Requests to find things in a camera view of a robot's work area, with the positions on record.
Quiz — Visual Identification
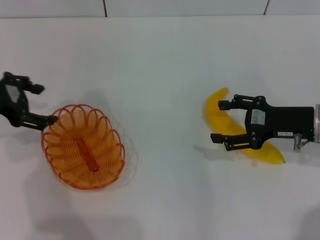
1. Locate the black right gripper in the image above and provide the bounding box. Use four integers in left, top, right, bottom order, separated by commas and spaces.
210, 94, 315, 152

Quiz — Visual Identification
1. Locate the metal connector with cable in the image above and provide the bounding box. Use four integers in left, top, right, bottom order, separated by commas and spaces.
292, 127, 315, 152

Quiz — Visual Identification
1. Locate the yellow banana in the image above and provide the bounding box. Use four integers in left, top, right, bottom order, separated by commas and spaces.
205, 87, 286, 165

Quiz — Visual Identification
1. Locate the orange wire basket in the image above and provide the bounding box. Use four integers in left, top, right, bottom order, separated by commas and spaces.
41, 103, 126, 191

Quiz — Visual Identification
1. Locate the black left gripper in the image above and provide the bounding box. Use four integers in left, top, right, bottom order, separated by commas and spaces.
0, 71, 59, 131

